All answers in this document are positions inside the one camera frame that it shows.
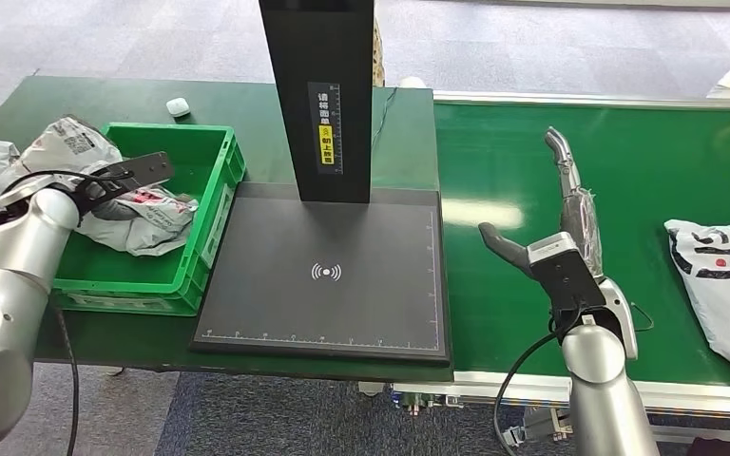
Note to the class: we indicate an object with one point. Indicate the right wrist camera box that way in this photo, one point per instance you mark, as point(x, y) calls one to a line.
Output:
point(563, 270)

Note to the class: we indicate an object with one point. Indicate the green plastic basket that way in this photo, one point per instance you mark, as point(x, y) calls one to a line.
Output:
point(151, 280)

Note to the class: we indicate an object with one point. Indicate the black weighing platform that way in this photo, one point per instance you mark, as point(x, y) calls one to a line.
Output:
point(340, 308)

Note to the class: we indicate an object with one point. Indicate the aluminium conveyor frame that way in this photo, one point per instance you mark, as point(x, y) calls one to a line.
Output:
point(705, 399)

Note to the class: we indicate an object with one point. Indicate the metal connector block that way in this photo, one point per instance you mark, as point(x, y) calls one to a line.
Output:
point(422, 401)

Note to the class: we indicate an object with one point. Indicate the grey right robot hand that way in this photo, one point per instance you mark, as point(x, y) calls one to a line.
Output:
point(582, 220)

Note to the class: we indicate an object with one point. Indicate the green conveyor belt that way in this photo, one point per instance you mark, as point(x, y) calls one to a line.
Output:
point(642, 176)

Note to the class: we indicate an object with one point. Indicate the grey package with red print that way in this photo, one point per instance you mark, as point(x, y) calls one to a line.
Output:
point(151, 226)

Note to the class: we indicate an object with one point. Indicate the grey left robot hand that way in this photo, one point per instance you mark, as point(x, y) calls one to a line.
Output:
point(116, 211)

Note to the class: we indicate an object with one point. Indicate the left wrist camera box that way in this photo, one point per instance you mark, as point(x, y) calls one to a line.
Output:
point(144, 169)

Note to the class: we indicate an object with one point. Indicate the small white round object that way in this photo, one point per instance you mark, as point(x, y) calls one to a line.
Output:
point(413, 83)

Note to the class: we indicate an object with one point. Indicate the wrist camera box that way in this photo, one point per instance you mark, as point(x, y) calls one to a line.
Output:
point(563, 270)
point(144, 169)

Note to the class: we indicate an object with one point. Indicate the white earbud case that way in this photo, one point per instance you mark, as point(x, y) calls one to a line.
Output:
point(177, 107)

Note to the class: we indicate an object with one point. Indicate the black scanner column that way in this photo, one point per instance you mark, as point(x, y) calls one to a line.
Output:
point(289, 94)

